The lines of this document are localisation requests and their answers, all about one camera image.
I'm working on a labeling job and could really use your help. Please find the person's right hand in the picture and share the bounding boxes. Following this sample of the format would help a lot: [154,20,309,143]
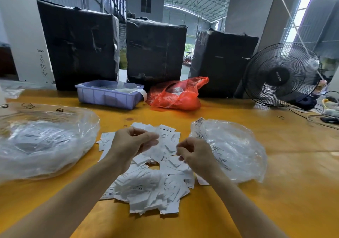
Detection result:
[176,137,225,185]

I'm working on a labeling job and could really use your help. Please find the person's left hand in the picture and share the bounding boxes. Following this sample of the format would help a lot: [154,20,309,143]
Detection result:
[106,126,160,173]

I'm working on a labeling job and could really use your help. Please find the clear plastic bag black print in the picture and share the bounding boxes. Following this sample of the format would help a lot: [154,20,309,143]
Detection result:
[190,117,269,185]

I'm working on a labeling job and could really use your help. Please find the pile of white labels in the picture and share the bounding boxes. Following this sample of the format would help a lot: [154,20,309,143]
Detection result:
[97,121,210,215]

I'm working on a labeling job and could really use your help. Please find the large clear bag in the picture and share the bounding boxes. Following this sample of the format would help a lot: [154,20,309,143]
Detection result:
[0,103,101,183]

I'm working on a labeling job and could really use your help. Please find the person's left forearm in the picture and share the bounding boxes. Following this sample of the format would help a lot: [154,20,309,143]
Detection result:
[0,158,123,238]

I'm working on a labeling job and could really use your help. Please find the person's right forearm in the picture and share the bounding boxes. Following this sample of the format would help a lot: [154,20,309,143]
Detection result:
[208,174,290,238]

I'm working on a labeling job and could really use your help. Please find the red plastic bag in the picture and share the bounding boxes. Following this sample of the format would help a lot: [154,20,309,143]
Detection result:
[147,76,210,111]

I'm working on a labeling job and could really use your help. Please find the blue plastic bin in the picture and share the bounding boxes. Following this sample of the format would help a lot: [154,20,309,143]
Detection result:
[75,80,148,110]

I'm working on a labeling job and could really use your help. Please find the large black wrapped bale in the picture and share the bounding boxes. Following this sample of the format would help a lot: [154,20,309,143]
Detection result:
[36,0,120,91]
[126,17,188,89]
[189,29,260,99]

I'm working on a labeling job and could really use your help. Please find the black table fan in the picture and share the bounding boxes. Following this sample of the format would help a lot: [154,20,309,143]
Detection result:
[243,43,322,109]

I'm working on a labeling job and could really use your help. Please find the grey cabin with window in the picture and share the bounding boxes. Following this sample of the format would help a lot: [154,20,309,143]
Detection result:
[126,0,165,22]

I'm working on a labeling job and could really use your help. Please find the brown wooden cabinet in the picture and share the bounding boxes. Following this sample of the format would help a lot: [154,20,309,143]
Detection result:
[0,46,19,80]

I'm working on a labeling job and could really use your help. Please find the white pillar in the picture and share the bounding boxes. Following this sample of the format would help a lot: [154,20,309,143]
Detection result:
[0,0,56,87]

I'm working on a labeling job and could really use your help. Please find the bundle of cables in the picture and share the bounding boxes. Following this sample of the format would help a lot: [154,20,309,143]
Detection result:
[289,92,339,130]

